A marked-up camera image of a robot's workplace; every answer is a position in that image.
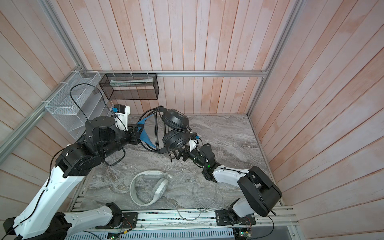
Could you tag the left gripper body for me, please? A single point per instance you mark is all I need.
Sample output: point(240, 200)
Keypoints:
point(123, 138)

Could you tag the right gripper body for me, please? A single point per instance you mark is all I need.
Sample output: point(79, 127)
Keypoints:
point(197, 157)

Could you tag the black headphones with blue band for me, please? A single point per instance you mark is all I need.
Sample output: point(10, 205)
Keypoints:
point(176, 130)

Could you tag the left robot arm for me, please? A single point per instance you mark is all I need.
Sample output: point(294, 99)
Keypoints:
point(41, 219)

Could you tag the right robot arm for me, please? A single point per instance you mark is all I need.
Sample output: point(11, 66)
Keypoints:
point(260, 193)

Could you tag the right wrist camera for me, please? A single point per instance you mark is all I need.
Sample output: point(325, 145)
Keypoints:
point(194, 141)

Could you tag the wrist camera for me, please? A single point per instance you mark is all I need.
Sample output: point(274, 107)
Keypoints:
point(121, 113)
point(194, 141)

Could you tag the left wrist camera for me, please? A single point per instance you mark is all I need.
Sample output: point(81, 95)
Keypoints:
point(121, 113)

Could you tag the white wire mesh shelf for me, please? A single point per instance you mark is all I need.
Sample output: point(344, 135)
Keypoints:
point(77, 100)

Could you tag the black wire mesh basket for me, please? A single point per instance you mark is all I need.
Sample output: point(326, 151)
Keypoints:
point(131, 86)

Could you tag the aluminium wall frame rail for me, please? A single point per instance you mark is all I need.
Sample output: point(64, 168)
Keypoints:
point(188, 43)

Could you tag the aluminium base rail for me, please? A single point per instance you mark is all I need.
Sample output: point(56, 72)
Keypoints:
point(194, 224)

